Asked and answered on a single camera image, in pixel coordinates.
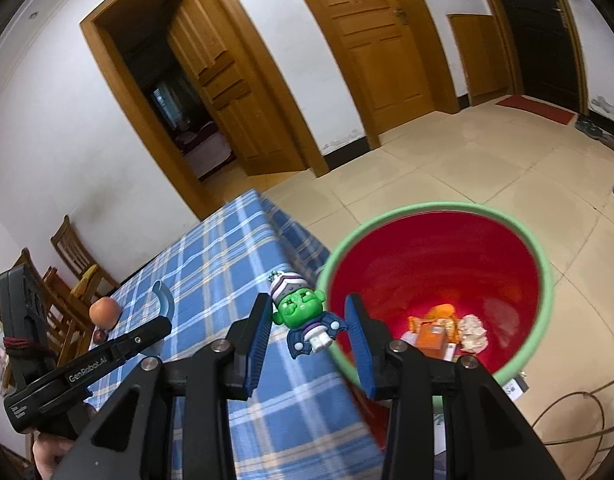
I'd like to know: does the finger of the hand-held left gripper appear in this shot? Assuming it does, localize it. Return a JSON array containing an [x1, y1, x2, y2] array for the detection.
[[104, 315, 172, 361]]

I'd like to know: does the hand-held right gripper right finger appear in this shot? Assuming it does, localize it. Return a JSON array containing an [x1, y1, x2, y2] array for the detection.
[[344, 294, 562, 480]]

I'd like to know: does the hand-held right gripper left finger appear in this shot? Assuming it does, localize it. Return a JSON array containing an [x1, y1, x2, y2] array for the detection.
[[51, 292, 274, 480]]

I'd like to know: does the green toy figure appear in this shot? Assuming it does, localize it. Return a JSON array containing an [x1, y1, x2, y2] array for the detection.
[[269, 270, 348, 360]]

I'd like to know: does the orange cardboard box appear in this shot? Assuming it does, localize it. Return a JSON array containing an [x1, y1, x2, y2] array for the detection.
[[417, 324, 450, 360]]

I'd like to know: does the orange peel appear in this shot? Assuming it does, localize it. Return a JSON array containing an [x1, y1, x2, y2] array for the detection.
[[427, 304, 460, 341]]

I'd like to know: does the large white tissue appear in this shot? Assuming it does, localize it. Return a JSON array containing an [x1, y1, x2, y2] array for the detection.
[[458, 314, 488, 353]]

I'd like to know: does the red basin with green rim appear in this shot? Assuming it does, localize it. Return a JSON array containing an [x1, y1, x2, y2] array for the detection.
[[314, 201, 554, 408]]

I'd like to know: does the person's left hand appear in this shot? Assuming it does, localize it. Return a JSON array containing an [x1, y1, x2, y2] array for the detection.
[[31, 432, 76, 480]]

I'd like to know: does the orange round fruit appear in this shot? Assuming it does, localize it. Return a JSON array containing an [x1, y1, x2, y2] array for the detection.
[[89, 297, 122, 331]]

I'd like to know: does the yellow seat cushion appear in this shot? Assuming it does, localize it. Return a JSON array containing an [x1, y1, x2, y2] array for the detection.
[[69, 264, 98, 298]]

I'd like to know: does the blue plaid tablecloth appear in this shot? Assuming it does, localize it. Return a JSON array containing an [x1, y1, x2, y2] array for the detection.
[[82, 189, 388, 480]]

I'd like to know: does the wooden chair with cushion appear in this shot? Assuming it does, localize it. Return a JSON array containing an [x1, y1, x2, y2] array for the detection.
[[51, 215, 120, 306]]

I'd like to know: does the bed with pink cover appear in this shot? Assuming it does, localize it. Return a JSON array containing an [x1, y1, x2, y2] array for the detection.
[[174, 122, 236, 181]]

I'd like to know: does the panelled wooden door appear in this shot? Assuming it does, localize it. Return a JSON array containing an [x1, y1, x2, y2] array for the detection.
[[166, 0, 308, 177], [299, 0, 435, 136]]

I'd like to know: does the red doormat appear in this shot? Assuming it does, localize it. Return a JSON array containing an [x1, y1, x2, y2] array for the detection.
[[496, 94, 578, 126]]

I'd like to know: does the black metal door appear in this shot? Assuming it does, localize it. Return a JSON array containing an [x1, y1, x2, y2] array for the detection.
[[487, 0, 580, 111]]

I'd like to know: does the brown cable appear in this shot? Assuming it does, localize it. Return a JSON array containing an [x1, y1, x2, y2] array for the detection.
[[529, 374, 614, 448]]

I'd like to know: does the wooden door frame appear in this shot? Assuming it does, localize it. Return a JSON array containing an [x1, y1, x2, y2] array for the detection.
[[469, 0, 595, 116], [79, 0, 330, 221], [279, 0, 460, 150]]

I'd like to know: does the wooden wall panel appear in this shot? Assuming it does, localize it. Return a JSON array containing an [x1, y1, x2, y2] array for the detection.
[[447, 12, 512, 106]]

